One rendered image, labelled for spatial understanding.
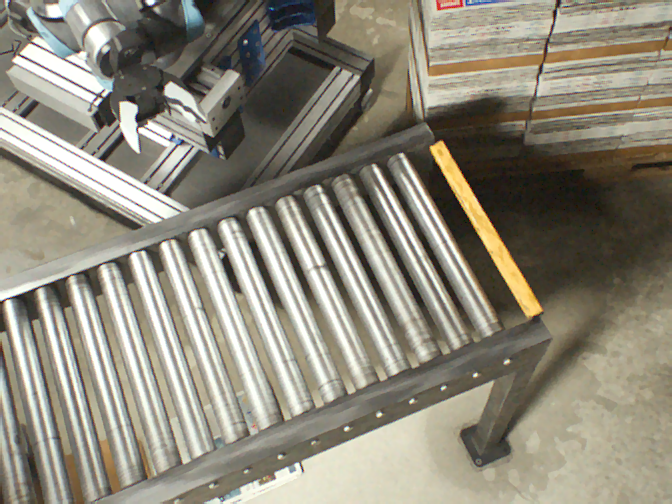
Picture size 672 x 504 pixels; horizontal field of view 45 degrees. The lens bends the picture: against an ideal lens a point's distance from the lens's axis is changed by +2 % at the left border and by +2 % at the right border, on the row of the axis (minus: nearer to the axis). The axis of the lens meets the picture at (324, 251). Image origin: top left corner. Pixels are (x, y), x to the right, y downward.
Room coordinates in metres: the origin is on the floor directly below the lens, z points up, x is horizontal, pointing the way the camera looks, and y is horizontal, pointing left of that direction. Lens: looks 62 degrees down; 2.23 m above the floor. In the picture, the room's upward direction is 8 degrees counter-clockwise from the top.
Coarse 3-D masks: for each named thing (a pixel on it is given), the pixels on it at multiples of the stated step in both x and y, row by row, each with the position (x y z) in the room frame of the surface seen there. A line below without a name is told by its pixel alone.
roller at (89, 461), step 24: (48, 288) 0.76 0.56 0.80; (48, 312) 0.71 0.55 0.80; (48, 336) 0.66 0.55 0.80; (72, 360) 0.60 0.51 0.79; (72, 384) 0.55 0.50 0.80; (72, 408) 0.50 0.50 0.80; (72, 432) 0.46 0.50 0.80; (96, 432) 0.46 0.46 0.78; (96, 456) 0.41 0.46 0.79; (96, 480) 0.37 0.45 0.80
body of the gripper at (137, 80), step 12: (108, 48) 0.94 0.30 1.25; (108, 60) 0.93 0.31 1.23; (108, 72) 0.93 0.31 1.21; (120, 72) 0.89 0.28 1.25; (132, 72) 0.89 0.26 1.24; (144, 72) 0.89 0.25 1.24; (156, 72) 0.89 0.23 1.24; (120, 84) 0.86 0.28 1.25; (132, 84) 0.86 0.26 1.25; (144, 84) 0.86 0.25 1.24; (156, 84) 0.86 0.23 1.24; (144, 96) 0.85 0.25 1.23; (156, 96) 0.86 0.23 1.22; (144, 108) 0.85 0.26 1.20; (156, 108) 0.86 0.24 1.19; (168, 108) 0.86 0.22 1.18; (144, 120) 0.84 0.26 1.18
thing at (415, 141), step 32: (416, 128) 1.03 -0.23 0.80; (352, 160) 0.97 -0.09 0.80; (384, 160) 0.96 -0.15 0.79; (416, 160) 0.98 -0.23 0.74; (256, 192) 0.92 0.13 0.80; (288, 192) 0.91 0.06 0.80; (160, 224) 0.87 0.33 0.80; (192, 224) 0.86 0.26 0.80; (64, 256) 0.83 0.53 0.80; (96, 256) 0.82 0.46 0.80; (128, 256) 0.81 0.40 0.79; (192, 256) 0.84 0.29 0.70; (0, 288) 0.77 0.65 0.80; (32, 288) 0.76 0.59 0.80; (64, 288) 0.78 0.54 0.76; (96, 288) 0.79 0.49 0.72; (0, 320) 0.74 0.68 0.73; (32, 320) 0.75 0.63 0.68
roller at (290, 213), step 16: (288, 208) 0.87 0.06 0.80; (288, 224) 0.84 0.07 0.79; (304, 224) 0.83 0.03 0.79; (304, 240) 0.79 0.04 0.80; (304, 256) 0.76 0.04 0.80; (320, 256) 0.75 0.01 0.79; (304, 272) 0.73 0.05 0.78; (320, 272) 0.71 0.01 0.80; (320, 288) 0.68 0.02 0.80; (336, 288) 0.68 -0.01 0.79; (320, 304) 0.65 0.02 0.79; (336, 304) 0.64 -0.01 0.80; (336, 320) 0.61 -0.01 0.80; (352, 320) 0.61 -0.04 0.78; (336, 336) 0.58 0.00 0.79; (352, 336) 0.57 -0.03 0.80; (352, 352) 0.54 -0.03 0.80; (352, 368) 0.51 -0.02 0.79; (368, 368) 0.50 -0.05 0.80; (368, 384) 0.47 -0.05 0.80
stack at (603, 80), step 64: (448, 0) 1.35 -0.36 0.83; (512, 0) 1.32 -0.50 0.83; (576, 0) 1.31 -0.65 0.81; (640, 0) 1.30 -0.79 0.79; (576, 64) 1.30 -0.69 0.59; (640, 64) 1.29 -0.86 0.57; (512, 128) 1.31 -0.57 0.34; (576, 128) 1.31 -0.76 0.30; (640, 128) 1.29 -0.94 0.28; (448, 192) 1.32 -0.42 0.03
